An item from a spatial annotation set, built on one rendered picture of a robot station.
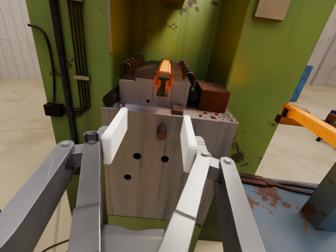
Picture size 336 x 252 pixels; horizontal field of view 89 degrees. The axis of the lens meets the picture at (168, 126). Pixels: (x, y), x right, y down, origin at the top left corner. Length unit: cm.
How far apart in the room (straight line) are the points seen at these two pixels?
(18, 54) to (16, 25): 51
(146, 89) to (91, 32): 27
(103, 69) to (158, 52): 38
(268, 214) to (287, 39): 54
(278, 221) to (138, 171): 41
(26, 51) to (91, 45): 390
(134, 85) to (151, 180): 31
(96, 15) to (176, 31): 43
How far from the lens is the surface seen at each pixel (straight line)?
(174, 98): 51
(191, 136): 17
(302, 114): 51
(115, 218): 78
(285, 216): 62
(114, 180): 63
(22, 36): 452
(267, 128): 81
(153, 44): 97
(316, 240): 62
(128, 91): 52
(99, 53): 67
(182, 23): 97
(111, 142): 16
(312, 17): 76
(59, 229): 137
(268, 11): 67
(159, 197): 66
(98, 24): 66
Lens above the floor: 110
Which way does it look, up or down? 27 degrees down
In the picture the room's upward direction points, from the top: 8 degrees clockwise
